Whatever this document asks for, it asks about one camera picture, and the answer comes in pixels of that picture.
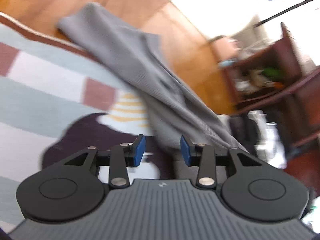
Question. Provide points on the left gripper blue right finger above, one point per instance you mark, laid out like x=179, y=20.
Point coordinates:
x=189, y=152

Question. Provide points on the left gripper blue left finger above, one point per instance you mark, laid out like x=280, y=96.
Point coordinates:
x=136, y=152

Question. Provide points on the grey waffle knit garment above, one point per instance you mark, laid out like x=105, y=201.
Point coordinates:
x=135, y=57

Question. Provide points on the checkered cat pattern rug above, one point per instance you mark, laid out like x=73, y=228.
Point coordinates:
x=55, y=101

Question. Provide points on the dark wooden shelf unit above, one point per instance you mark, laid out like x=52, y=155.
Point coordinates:
x=273, y=80

